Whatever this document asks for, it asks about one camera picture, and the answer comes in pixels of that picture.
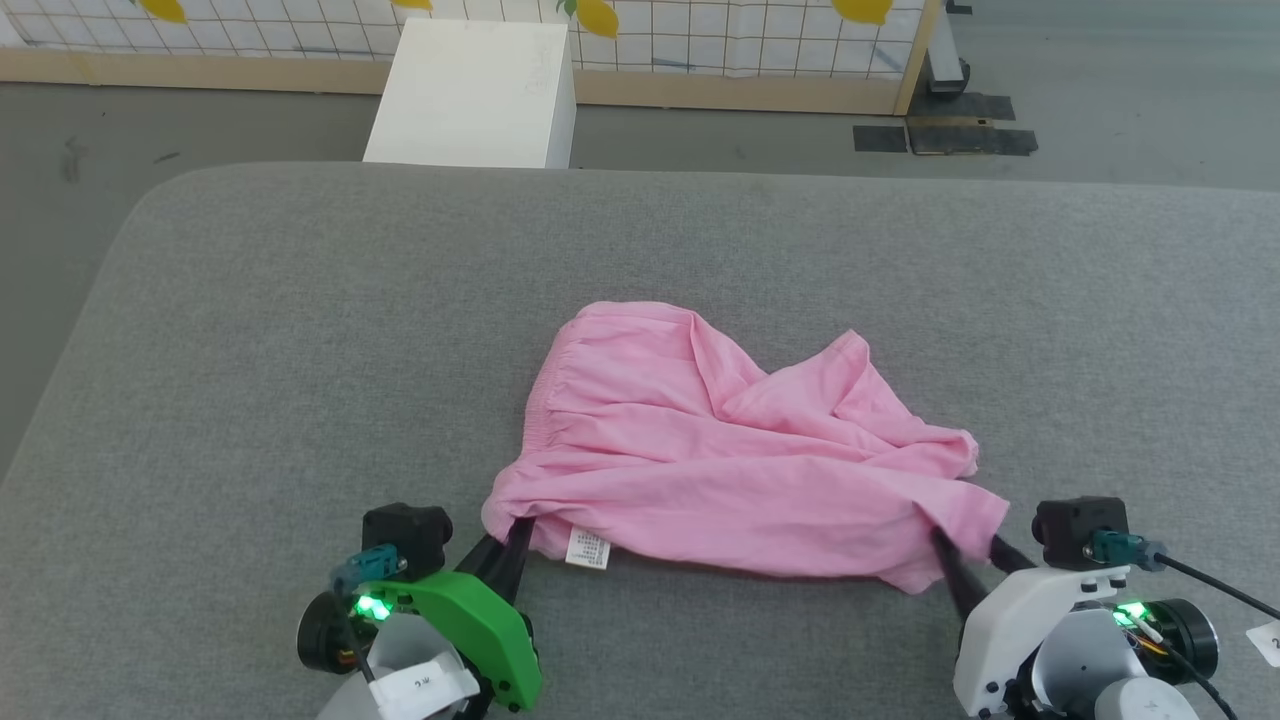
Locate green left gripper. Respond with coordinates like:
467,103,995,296
296,517,545,713

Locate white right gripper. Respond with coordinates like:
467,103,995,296
929,526,1221,720

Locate pink shorts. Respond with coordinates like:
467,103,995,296
481,300,1012,597

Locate grey fabric sofa cushion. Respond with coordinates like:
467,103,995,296
0,162,1280,720

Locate large dark floor plate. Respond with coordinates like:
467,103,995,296
906,92,1039,158

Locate white box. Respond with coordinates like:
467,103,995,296
362,18,579,170

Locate grey metal partition foot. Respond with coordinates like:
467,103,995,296
925,0,973,98

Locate lemon print partition screen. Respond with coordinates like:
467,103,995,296
0,0,947,117

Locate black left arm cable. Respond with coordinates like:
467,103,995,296
331,544,403,687

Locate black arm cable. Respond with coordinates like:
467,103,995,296
1091,530,1280,720
331,544,403,687

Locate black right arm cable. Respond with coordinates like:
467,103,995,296
1091,530,1280,720

